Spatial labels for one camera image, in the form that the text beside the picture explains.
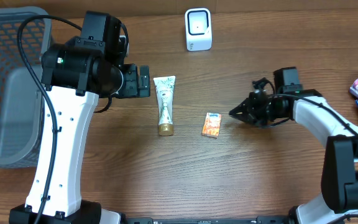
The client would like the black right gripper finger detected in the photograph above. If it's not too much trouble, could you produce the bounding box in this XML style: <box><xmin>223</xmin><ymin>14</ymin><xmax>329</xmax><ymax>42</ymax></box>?
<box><xmin>229</xmin><ymin>98</ymin><xmax>250</xmax><ymax>116</ymax></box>
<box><xmin>232</xmin><ymin>114</ymin><xmax>259</xmax><ymax>125</ymax></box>

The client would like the white cosmetic tube gold cap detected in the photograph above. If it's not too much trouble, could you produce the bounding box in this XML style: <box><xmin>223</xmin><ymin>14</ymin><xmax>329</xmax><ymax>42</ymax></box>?
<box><xmin>154</xmin><ymin>76</ymin><xmax>176</xmax><ymax>136</ymax></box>

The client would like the small orange tissue pack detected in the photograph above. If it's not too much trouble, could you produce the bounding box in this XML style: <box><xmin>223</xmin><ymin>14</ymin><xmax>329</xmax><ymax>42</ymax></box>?
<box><xmin>201</xmin><ymin>113</ymin><xmax>222</xmax><ymax>138</ymax></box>

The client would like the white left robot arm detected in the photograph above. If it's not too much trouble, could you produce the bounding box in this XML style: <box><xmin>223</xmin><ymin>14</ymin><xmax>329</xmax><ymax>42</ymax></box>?
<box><xmin>9</xmin><ymin>11</ymin><xmax>150</xmax><ymax>224</ymax></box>

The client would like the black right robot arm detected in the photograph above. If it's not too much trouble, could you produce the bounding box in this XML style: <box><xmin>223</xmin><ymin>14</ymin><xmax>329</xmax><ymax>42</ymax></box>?
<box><xmin>229</xmin><ymin>67</ymin><xmax>358</xmax><ymax>223</ymax></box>

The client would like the white barcode scanner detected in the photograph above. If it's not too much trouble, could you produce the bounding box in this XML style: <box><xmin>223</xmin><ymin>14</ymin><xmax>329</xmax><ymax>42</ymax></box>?
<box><xmin>185</xmin><ymin>7</ymin><xmax>213</xmax><ymax>52</ymax></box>

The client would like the grey plastic shopping basket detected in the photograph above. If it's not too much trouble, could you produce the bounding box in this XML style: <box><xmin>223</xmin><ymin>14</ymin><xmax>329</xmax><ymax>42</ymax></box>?
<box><xmin>0</xmin><ymin>6</ymin><xmax>46</xmax><ymax>168</ymax></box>

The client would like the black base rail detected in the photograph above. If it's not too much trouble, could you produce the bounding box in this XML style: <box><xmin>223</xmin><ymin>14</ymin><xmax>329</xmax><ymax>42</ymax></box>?
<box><xmin>121</xmin><ymin>215</ymin><xmax>295</xmax><ymax>224</ymax></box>

